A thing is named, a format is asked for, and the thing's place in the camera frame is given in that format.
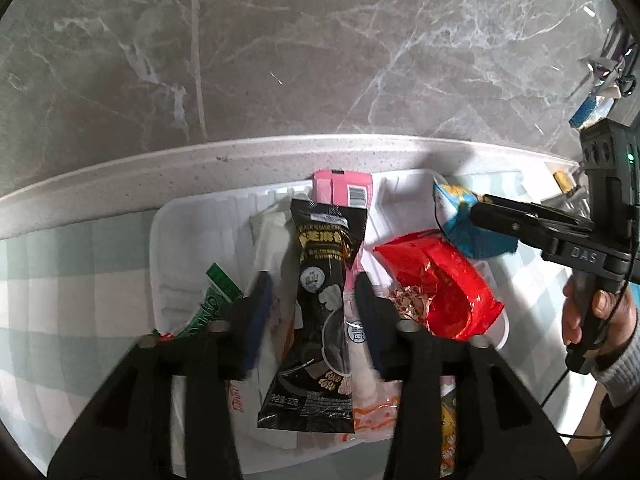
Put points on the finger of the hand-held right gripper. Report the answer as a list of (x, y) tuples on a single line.
[(545, 210), (505, 225)]

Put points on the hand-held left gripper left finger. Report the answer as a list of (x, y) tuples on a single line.
[(259, 330)]

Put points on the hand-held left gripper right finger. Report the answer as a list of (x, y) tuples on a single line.
[(372, 320)]

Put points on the red patterned candy packet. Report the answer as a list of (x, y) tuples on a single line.
[(407, 302)]

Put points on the light blue snack bag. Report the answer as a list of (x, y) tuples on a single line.
[(460, 205)]

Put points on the green snack packet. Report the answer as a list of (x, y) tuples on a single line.
[(220, 290)]

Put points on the black cookie packet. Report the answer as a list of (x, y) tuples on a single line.
[(320, 270)]

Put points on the red snack bag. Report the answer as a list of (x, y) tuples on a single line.
[(445, 285)]

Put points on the white plastic tray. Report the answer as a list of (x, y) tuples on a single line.
[(200, 240)]

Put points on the pink snack packet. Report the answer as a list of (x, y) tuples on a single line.
[(340, 190)]

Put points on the person's right forearm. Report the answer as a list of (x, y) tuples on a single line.
[(622, 375)]

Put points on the person's right hand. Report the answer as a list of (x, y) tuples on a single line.
[(602, 305)]

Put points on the yellow sponge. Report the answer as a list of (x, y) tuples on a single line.
[(563, 181)]

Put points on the blue utensil cup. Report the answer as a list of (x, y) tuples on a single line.
[(585, 115)]

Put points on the green white checkered tablecloth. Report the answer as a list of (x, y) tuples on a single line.
[(60, 285)]

